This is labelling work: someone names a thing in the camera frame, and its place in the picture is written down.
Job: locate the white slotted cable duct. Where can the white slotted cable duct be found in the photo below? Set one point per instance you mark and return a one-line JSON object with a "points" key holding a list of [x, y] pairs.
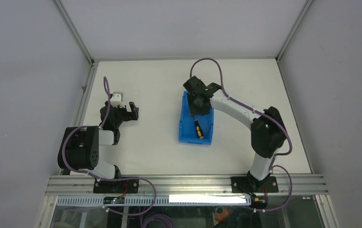
{"points": [[170, 200]]}

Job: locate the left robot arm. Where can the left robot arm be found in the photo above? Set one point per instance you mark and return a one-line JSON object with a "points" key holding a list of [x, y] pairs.
{"points": [[79, 150]]}

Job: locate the orange object below table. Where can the orange object below table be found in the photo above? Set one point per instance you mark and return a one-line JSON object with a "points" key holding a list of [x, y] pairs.
{"points": [[221, 213]]}

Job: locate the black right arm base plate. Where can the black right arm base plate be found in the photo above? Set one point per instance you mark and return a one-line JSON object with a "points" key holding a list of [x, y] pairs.
{"points": [[241, 184]]}

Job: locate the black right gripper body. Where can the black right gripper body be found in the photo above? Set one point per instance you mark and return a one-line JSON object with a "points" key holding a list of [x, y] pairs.
{"points": [[195, 108]]}

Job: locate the aluminium front rail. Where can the aluminium front rail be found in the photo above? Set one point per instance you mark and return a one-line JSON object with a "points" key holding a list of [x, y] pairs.
{"points": [[280, 185]]}

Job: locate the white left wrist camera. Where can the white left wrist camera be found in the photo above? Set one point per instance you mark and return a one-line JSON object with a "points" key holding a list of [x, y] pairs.
{"points": [[116, 99]]}

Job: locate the yellow black screwdriver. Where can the yellow black screwdriver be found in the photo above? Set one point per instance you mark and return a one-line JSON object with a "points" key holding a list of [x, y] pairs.
{"points": [[198, 129]]}

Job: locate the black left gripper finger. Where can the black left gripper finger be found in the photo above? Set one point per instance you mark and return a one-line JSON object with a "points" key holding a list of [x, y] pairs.
{"points": [[132, 117], [134, 108]]}

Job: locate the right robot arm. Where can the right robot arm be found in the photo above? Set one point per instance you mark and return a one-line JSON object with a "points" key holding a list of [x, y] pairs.
{"points": [[267, 129]]}

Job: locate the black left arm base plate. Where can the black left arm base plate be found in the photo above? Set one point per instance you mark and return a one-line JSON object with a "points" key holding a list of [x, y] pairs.
{"points": [[116, 187]]}

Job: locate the blue plastic bin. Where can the blue plastic bin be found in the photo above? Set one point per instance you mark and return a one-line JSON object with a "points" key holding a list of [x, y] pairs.
{"points": [[187, 127]]}

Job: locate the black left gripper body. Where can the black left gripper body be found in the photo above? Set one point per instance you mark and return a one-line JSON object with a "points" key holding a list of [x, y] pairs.
{"points": [[121, 114]]}

